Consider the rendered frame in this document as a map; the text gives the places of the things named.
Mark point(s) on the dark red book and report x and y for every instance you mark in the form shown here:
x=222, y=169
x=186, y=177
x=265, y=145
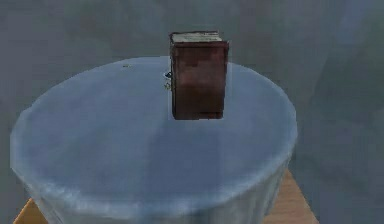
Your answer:
x=199, y=80

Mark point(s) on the round pale blue table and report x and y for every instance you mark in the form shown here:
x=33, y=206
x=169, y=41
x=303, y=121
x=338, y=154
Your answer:
x=133, y=150

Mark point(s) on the wooden table base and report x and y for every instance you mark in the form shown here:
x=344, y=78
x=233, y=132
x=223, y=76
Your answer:
x=290, y=206

